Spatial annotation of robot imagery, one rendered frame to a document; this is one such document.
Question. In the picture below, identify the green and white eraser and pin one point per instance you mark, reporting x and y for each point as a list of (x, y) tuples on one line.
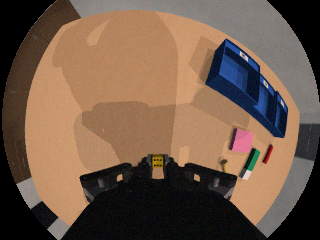
[(250, 163)]

